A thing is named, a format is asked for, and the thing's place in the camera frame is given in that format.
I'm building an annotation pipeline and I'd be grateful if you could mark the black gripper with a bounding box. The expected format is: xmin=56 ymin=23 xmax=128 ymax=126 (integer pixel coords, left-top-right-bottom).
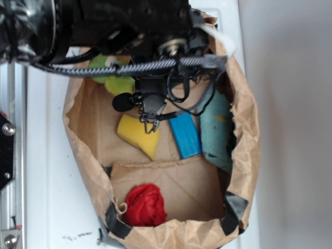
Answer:
xmin=135 ymin=76 xmax=167 ymax=134

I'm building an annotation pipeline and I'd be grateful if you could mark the green plush animal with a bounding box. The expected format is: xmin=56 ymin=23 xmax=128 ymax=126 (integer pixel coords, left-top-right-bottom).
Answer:
xmin=88 ymin=54 xmax=135 ymax=96

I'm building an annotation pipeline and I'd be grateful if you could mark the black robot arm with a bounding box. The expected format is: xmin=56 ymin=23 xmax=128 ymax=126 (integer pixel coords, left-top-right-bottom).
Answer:
xmin=1 ymin=1 xmax=209 ymax=130

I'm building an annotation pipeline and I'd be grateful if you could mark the yellow sponge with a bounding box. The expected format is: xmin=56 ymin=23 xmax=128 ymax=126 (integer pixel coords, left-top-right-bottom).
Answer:
xmin=117 ymin=114 xmax=160 ymax=160

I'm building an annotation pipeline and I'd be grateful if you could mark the blue wooden block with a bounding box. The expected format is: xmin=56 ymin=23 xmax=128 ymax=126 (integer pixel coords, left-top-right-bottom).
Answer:
xmin=169 ymin=113 xmax=202 ymax=159

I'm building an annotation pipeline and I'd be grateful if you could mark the black foam microphone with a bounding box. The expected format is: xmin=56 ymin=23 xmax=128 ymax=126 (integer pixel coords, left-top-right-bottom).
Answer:
xmin=112 ymin=93 xmax=143 ymax=112

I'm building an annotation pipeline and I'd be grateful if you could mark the teal cloth rag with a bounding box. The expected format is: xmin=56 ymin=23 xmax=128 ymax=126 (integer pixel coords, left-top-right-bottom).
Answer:
xmin=199 ymin=92 xmax=236 ymax=174

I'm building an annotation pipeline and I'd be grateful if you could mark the dark brown furry object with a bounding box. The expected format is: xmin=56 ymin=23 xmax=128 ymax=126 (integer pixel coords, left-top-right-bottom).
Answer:
xmin=190 ymin=70 xmax=219 ymax=84

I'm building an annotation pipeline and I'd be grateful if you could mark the brown paper bag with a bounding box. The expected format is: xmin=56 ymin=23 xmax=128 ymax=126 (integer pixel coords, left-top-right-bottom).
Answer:
xmin=63 ymin=58 xmax=261 ymax=248

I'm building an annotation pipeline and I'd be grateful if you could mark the red crumpled cloth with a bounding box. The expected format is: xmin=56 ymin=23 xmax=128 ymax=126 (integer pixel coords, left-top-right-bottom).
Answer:
xmin=125 ymin=184 xmax=167 ymax=227

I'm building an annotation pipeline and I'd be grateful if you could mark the grey braided cable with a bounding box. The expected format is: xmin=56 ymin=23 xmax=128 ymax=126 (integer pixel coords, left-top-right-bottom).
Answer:
xmin=31 ymin=56 xmax=229 ymax=120

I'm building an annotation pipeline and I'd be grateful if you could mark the white ribbon cable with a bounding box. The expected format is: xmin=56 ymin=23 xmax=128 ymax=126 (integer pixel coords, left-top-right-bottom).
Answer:
xmin=194 ymin=24 xmax=237 ymax=59

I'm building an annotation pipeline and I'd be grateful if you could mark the black metal bracket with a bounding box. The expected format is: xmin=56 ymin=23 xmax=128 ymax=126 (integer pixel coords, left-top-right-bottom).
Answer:
xmin=0 ymin=112 xmax=16 ymax=191

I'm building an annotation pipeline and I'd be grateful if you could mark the aluminium frame rail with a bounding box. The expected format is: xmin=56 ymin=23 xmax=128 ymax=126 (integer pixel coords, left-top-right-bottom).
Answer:
xmin=1 ymin=63 xmax=27 ymax=248

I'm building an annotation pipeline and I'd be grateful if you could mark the silver corner bracket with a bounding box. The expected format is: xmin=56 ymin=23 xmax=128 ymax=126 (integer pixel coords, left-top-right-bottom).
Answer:
xmin=1 ymin=229 xmax=23 ymax=249

